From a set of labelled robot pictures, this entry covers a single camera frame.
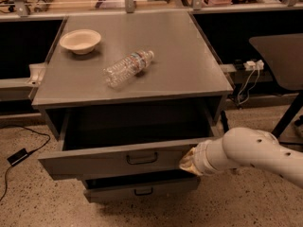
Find grey top drawer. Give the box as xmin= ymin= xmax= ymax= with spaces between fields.
xmin=38 ymin=111 xmax=219 ymax=181

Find grey drawer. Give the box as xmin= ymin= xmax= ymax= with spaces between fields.
xmin=83 ymin=169 xmax=200 ymax=202
xmin=38 ymin=111 xmax=219 ymax=181

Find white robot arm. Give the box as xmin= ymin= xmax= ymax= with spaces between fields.
xmin=179 ymin=128 xmax=303 ymax=187

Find grey bottom drawer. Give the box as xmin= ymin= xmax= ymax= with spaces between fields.
xmin=83 ymin=169 xmax=200 ymax=202

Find grey metal drawer cabinet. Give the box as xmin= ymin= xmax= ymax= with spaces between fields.
xmin=31 ymin=10 xmax=235 ymax=140

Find clear plastic water bottle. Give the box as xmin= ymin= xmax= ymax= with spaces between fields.
xmin=103 ymin=50 xmax=154 ymax=88

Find white charger plugs with cables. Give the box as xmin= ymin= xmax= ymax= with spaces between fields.
xmin=236 ymin=60 xmax=264 ymax=105

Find black power adapter with cable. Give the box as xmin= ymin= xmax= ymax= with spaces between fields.
xmin=0 ymin=125 xmax=51 ymax=201

